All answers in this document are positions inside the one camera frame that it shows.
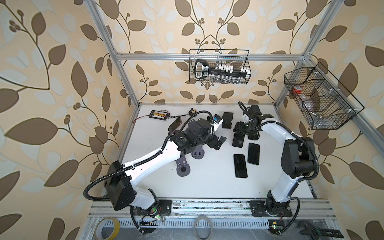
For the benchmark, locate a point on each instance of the yellow tape roll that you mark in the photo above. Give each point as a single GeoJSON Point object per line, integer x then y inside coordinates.
{"type": "Point", "coordinates": [107, 229]}

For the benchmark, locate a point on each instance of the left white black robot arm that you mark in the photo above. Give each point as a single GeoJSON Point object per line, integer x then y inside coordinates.
{"type": "Point", "coordinates": [119, 186]}

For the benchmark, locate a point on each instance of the black adjustable wrench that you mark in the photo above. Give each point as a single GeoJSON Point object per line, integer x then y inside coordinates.
{"type": "Point", "coordinates": [315, 233]}

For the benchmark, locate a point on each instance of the black yellow round connector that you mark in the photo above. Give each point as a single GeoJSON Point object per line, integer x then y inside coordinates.
{"type": "Point", "coordinates": [192, 112]}

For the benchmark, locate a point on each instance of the grey round stand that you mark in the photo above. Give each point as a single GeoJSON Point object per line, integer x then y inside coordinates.
{"type": "Point", "coordinates": [198, 153]}

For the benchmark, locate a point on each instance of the black wire basket rear wall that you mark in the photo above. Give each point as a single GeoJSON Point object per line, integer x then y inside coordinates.
{"type": "Point", "coordinates": [234, 57]}

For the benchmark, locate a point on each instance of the black phone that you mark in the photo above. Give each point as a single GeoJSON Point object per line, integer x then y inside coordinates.
{"type": "Point", "coordinates": [240, 166]}
{"type": "Point", "coordinates": [238, 140]}
{"type": "Point", "coordinates": [254, 135]}
{"type": "Point", "coordinates": [253, 154]}

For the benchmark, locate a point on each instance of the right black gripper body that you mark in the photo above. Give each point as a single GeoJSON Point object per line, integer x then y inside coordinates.
{"type": "Point", "coordinates": [244, 127]}

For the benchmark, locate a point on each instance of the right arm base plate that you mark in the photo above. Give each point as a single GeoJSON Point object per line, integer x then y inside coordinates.
{"type": "Point", "coordinates": [270, 208]}

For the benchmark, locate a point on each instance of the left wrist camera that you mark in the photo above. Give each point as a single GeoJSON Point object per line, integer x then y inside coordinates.
{"type": "Point", "coordinates": [217, 121]}

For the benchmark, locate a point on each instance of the black rear phone stand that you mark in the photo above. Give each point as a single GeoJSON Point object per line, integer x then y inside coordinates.
{"type": "Point", "coordinates": [227, 120]}

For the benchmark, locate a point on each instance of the black tool in basket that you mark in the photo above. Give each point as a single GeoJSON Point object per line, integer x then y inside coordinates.
{"type": "Point", "coordinates": [203, 70]}

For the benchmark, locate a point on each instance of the black power adapter board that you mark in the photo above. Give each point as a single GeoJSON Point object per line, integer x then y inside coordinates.
{"type": "Point", "coordinates": [159, 115]}

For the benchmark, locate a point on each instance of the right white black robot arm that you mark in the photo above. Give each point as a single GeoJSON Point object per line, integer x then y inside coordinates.
{"type": "Point", "coordinates": [299, 161]}

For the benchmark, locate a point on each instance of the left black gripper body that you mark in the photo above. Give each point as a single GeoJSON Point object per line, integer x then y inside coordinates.
{"type": "Point", "coordinates": [212, 140]}

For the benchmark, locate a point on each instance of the black wire basket right wall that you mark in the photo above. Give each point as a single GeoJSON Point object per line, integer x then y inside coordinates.
{"type": "Point", "coordinates": [326, 102]}

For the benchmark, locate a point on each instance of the black wire basket wall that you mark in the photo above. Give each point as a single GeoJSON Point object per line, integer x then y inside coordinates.
{"type": "Point", "coordinates": [326, 102]}
{"type": "Point", "coordinates": [234, 57]}

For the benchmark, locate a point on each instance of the dark round stand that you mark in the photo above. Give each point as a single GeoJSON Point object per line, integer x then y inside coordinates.
{"type": "Point", "coordinates": [183, 168]}

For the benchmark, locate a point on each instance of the red cap bottle in basket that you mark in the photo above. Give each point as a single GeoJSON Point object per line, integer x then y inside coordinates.
{"type": "Point", "coordinates": [297, 90]}

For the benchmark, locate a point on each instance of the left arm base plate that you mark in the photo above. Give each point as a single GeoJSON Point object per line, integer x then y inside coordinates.
{"type": "Point", "coordinates": [160, 207]}

